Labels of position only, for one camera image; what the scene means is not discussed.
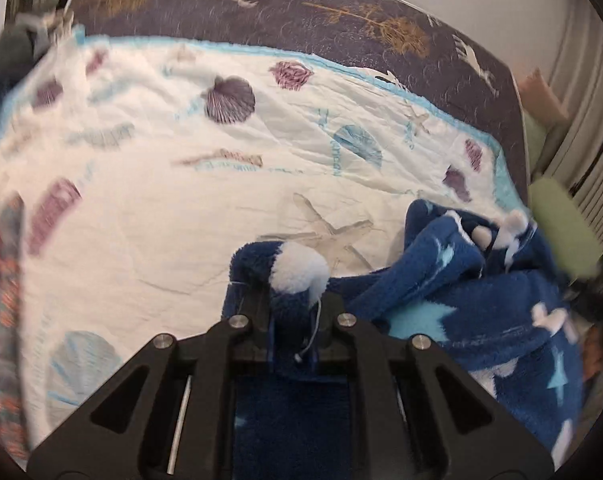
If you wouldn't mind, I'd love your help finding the dark grey clothes pile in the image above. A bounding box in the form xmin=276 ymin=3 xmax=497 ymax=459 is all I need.
xmin=0 ymin=10 xmax=74 ymax=107

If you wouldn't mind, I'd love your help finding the folded patterned multicolour garment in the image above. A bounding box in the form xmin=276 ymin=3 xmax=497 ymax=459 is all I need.
xmin=0 ymin=194 xmax=29 ymax=467

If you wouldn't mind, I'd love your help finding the green cushion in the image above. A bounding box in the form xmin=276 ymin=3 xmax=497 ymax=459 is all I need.
xmin=523 ymin=112 xmax=603 ymax=282

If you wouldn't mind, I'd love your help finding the white pleated curtain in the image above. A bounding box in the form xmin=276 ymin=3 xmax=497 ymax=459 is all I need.
xmin=542 ymin=0 xmax=603 ymax=245

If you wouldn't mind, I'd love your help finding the white sea-pattern quilt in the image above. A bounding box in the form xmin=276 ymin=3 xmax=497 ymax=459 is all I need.
xmin=0 ymin=32 xmax=522 ymax=451

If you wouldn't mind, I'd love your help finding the navy blue star fleece garment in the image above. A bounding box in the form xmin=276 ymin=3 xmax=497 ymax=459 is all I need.
xmin=224 ymin=200 xmax=582 ymax=465

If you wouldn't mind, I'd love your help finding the peach pillow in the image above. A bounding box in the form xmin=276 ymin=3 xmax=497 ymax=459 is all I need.
xmin=517 ymin=68 xmax=569 ymax=129

